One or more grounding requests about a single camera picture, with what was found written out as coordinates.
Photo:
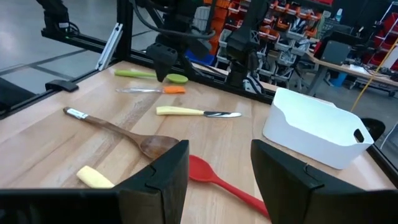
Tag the silver aluminium bracket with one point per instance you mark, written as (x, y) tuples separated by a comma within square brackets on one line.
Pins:
[(109, 46)]

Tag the red storage shelf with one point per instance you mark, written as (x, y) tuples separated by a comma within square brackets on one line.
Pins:
[(388, 25)]

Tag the black table edge clip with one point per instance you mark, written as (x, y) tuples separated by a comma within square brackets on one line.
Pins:
[(62, 85)]

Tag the white plastic bin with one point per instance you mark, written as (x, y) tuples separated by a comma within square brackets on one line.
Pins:
[(311, 146)]

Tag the yellow sponge block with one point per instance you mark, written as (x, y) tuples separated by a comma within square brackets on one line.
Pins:
[(180, 110)]

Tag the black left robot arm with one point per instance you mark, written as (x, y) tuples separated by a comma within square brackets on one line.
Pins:
[(245, 37)]

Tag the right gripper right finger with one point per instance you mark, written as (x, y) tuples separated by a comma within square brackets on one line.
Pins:
[(295, 193)]

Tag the brown wooden spoon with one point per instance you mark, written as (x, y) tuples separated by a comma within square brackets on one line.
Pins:
[(155, 146)]

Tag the storage shelf with bins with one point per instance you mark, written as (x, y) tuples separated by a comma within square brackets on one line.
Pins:
[(280, 25)]

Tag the blue plastic bin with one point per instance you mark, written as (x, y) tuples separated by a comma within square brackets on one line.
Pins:
[(202, 59)]

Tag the wooden top desk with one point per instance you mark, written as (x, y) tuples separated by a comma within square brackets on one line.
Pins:
[(342, 67)]

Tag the red silicone spoon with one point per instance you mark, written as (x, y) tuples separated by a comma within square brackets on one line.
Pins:
[(200, 169)]

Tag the black computer case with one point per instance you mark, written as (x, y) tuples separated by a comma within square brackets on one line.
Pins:
[(335, 51)]

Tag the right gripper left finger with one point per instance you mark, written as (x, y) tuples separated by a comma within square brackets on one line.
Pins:
[(161, 193)]

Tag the black background robot arm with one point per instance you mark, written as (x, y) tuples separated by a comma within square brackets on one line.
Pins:
[(56, 15)]

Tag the blue bucket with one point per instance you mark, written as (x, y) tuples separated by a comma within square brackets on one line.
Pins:
[(338, 79)]

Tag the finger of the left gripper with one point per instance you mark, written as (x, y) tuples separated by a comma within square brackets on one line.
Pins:
[(199, 48), (161, 57)]

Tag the green silicone spoon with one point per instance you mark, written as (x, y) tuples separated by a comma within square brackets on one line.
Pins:
[(177, 78)]

